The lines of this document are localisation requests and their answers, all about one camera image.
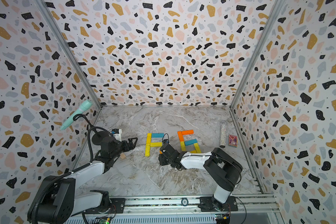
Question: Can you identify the mint green microphone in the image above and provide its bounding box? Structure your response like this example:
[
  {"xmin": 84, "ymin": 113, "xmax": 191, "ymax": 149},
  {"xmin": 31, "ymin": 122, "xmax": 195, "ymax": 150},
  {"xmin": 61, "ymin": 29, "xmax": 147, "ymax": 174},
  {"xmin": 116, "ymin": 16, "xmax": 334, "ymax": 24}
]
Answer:
[{"xmin": 60, "ymin": 100, "xmax": 92, "ymax": 130}]

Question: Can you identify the glitter tube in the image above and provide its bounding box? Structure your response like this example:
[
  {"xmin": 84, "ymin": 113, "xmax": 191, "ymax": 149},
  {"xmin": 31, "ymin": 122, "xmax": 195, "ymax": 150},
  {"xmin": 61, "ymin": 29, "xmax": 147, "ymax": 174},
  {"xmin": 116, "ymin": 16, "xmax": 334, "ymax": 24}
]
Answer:
[{"xmin": 219, "ymin": 120, "xmax": 227, "ymax": 148}]

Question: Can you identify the black microphone stand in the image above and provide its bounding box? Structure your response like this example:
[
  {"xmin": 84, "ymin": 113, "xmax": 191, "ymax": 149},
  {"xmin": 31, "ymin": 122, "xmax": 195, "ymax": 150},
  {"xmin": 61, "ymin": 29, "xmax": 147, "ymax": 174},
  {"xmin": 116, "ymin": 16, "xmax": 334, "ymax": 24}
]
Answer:
[{"xmin": 74, "ymin": 114, "xmax": 112, "ymax": 146}]

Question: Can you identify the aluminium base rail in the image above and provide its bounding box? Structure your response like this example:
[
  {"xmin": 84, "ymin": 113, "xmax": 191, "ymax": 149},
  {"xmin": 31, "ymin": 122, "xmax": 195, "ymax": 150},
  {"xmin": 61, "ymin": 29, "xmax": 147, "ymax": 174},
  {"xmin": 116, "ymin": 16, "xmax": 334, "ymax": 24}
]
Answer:
[{"xmin": 61, "ymin": 195, "xmax": 284, "ymax": 224}]

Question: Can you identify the teal block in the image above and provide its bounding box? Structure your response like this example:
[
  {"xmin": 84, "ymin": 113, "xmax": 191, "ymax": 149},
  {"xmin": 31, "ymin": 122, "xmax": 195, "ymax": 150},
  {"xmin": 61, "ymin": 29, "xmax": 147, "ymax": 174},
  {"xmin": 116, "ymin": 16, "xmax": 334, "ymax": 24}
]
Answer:
[
  {"xmin": 184, "ymin": 139, "xmax": 197, "ymax": 146},
  {"xmin": 151, "ymin": 133, "xmax": 165, "ymax": 138}
]

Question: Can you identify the yellow-green block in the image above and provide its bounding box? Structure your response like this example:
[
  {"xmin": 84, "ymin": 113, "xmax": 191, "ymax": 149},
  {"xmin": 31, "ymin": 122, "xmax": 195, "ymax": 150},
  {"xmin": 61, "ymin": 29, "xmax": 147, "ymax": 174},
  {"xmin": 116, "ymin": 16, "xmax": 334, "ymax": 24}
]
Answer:
[{"xmin": 180, "ymin": 141, "xmax": 186, "ymax": 151}]

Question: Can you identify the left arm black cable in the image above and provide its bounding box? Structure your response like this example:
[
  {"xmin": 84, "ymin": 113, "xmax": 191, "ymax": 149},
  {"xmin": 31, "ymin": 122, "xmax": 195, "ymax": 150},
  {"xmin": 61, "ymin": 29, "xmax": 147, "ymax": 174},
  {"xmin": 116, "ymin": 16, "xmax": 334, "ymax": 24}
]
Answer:
[{"xmin": 27, "ymin": 125, "xmax": 114, "ymax": 224}]

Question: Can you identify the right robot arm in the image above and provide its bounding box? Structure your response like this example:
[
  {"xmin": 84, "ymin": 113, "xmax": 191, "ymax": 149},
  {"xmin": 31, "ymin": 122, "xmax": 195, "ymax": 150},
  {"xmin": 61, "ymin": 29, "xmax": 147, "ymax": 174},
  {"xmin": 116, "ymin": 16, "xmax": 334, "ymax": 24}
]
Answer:
[{"xmin": 159, "ymin": 141, "xmax": 243, "ymax": 205}]

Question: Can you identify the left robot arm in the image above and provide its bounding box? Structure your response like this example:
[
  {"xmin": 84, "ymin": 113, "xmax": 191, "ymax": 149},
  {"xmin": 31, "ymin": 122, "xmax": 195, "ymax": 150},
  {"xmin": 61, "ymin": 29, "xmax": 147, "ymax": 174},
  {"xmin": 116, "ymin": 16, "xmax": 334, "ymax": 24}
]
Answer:
[{"xmin": 28, "ymin": 136, "xmax": 138, "ymax": 224}]

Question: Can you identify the pink card box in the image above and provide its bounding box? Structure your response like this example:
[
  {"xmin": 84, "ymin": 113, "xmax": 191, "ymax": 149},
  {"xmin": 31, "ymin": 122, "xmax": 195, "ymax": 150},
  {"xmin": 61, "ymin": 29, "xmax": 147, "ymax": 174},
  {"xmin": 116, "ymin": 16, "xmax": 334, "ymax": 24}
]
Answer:
[{"xmin": 228, "ymin": 134, "xmax": 238, "ymax": 147}]

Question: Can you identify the beige wooden block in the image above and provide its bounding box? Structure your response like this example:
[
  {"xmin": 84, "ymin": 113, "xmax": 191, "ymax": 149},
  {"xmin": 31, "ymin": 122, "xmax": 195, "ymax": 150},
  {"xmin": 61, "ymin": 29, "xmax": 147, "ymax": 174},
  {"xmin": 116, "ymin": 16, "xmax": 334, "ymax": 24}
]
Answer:
[{"xmin": 120, "ymin": 153, "xmax": 126, "ymax": 160}]

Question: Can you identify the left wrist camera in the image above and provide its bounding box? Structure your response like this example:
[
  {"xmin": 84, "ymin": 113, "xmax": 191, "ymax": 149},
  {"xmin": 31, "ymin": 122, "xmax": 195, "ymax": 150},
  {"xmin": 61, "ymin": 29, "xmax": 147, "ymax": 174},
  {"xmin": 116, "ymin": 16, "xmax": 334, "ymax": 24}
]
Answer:
[{"xmin": 112, "ymin": 128, "xmax": 122, "ymax": 141}]

